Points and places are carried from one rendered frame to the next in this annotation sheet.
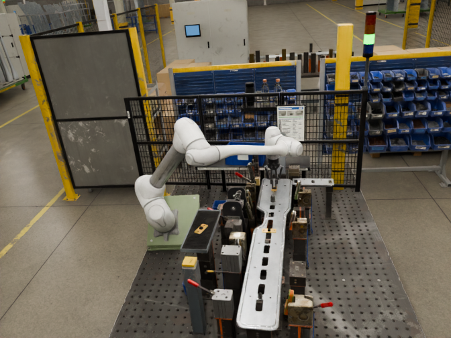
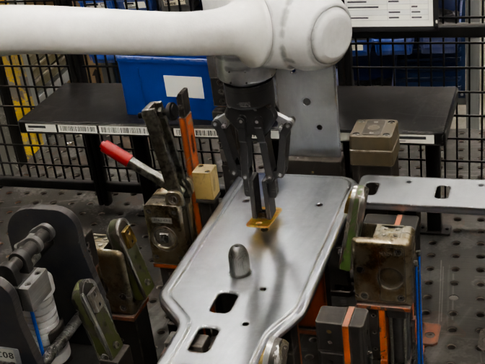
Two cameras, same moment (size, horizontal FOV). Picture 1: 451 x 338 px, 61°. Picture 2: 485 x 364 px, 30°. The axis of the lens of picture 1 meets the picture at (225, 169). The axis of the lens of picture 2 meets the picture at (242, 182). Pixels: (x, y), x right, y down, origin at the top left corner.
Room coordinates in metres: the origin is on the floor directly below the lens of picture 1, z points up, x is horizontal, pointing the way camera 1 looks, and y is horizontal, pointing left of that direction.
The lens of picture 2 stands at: (1.07, -0.49, 1.74)
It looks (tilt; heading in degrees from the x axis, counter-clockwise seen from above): 27 degrees down; 9
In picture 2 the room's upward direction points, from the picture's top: 7 degrees counter-clockwise
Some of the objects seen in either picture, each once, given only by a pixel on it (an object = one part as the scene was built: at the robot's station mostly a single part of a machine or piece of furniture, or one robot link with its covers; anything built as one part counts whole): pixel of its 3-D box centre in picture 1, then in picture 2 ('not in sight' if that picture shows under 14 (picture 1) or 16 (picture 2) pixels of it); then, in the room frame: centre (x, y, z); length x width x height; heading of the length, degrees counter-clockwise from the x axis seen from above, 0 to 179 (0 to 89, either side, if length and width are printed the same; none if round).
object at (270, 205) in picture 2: not in sight; (268, 196); (2.33, -0.34, 1.06); 0.03 x 0.01 x 0.07; 168
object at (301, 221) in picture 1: (299, 243); not in sight; (1.89, -0.41, 0.87); 0.12 x 0.09 x 0.35; 77
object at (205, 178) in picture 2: (258, 200); (217, 258); (2.43, -0.22, 0.88); 0.04 x 0.04 x 0.36; 77
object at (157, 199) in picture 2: (251, 206); (181, 284); (2.36, -0.16, 0.88); 0.07 x 0.06 x 0.35; 77
